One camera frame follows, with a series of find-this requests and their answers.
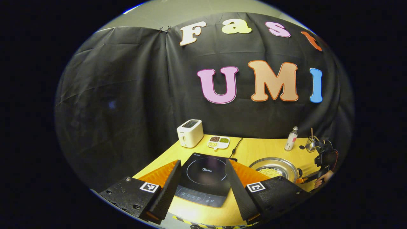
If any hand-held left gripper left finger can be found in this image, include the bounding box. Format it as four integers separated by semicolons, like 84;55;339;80
99;160;183;225

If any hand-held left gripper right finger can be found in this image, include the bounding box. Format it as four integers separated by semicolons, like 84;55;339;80
225;159;312;224

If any stainless steel pot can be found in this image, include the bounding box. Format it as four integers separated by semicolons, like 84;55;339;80
248;157;303;184

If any black induction cooktop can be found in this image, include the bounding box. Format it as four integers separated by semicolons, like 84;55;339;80
174;152;238;208

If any large pile of yellow soybeans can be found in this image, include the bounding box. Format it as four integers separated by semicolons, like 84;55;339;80
257;168;283;179

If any small ribbed glass jar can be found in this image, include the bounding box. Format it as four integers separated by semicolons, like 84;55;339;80
305;136;320;153

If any small white plastic bottle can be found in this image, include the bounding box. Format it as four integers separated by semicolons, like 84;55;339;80
284;126;299;151

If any white divided dish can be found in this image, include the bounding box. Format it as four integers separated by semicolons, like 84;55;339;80
207;135;231;151

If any white toaster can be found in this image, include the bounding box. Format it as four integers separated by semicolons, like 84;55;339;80
176;119;204;149

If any black power cable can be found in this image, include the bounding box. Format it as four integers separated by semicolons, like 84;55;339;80
231;137;244;158

